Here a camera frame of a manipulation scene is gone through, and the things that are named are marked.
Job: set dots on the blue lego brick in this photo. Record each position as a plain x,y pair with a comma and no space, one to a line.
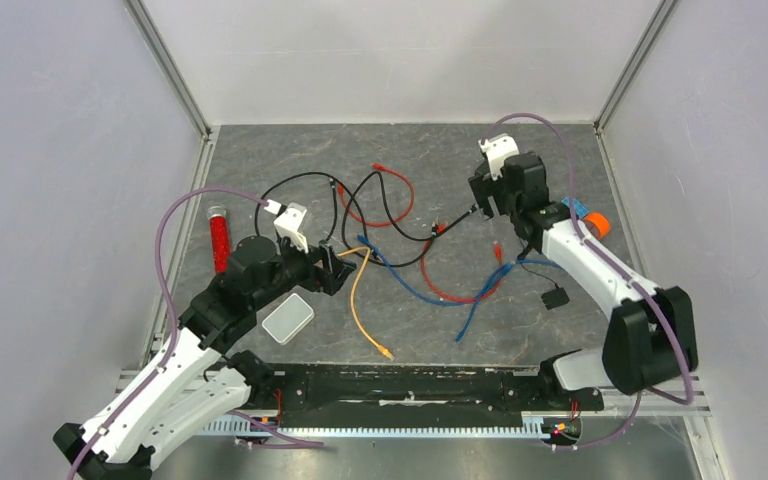
580,209

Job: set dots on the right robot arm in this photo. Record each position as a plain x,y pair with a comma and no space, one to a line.
650,337

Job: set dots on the clear plastic box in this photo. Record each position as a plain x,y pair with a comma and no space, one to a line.
288,319

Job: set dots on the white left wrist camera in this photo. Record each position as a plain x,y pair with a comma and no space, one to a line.
288,223

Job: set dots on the red glitter tube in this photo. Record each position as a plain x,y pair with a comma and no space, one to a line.
220,238

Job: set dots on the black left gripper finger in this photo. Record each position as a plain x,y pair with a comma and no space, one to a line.
341,255
330,282

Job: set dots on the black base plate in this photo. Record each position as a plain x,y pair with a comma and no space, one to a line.
335,396

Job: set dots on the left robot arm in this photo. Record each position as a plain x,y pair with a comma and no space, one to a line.
193,379

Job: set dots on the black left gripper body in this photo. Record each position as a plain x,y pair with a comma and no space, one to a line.
297,267

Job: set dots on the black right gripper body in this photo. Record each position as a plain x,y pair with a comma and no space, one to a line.
503,199

